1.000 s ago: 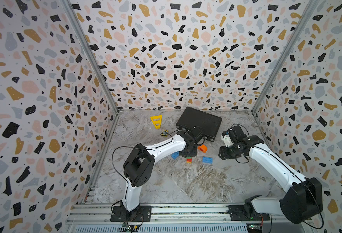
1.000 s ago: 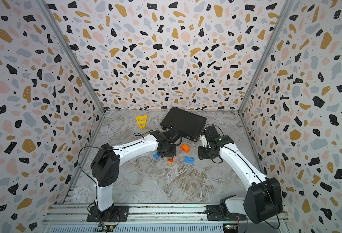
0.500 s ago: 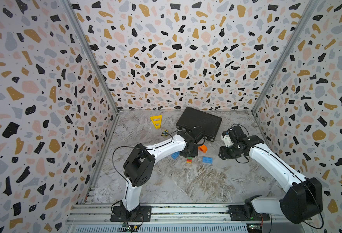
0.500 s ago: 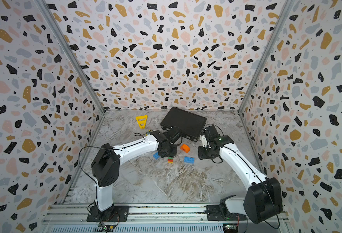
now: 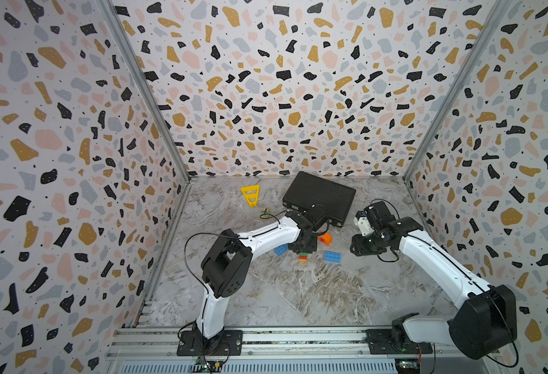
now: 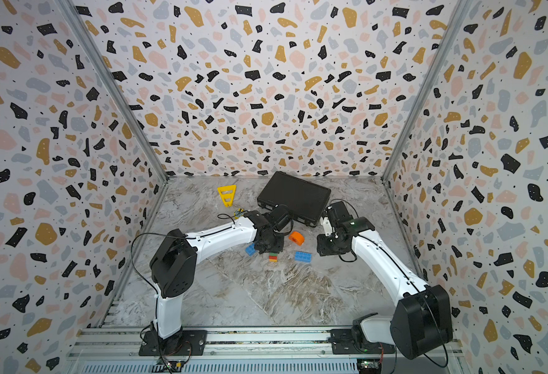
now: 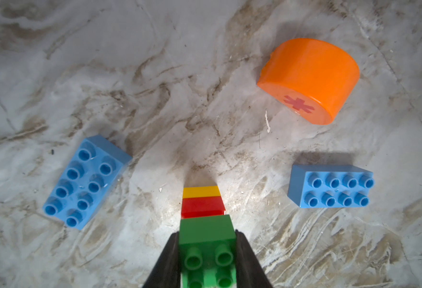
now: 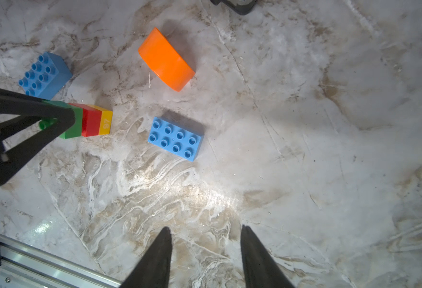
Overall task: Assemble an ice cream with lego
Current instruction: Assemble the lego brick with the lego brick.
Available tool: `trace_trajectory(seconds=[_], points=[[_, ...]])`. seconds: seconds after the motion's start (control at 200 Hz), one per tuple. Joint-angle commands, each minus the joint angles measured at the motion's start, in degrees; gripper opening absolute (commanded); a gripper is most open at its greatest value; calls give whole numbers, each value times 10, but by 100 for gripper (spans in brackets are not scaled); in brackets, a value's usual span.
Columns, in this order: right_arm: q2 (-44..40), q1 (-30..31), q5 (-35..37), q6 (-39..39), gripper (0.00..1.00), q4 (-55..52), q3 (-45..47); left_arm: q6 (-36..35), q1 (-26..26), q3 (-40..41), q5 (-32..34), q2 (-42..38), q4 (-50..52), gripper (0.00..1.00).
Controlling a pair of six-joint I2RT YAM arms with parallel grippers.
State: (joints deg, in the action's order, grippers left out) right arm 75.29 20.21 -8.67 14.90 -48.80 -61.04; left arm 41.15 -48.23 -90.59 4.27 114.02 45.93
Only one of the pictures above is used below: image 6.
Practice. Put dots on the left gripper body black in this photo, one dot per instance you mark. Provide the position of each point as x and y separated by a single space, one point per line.
275 245

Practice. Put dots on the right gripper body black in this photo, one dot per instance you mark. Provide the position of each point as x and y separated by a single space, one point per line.
327 245

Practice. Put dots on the orange rounded lego piece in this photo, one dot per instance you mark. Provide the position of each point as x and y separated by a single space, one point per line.
297 238

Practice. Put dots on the blue lego brick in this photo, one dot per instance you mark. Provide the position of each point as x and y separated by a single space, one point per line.
250 250
303 257

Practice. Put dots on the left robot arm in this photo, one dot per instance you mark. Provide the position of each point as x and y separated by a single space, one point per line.
174 263

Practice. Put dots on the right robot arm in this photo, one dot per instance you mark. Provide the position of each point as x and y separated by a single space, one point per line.
421 321

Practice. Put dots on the black carrying case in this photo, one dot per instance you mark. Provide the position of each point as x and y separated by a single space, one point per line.
304 200

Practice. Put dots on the yellow triangular plastic piece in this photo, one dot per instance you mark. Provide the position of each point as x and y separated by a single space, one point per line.
227 194

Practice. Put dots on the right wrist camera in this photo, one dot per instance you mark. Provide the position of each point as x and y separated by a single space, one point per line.
326 224

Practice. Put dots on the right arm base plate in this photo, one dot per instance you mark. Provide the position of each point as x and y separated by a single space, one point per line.
352 342

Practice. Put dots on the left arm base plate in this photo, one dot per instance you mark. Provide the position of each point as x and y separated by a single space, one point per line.
185 342

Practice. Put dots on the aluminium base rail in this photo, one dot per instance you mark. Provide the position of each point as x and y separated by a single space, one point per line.
250 350

